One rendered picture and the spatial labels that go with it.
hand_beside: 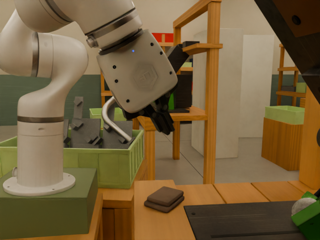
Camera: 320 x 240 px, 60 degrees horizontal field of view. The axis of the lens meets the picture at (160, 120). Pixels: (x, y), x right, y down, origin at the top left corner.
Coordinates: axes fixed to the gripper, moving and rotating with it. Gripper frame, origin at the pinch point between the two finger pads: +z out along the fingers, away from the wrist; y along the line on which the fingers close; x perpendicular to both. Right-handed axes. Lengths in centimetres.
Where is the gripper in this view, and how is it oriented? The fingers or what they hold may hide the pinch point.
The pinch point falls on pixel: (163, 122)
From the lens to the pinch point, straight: 48.3
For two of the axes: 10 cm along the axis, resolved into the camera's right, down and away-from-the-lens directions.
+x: -4.4, -2.3, 8.7
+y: 7.9, -5.5, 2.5
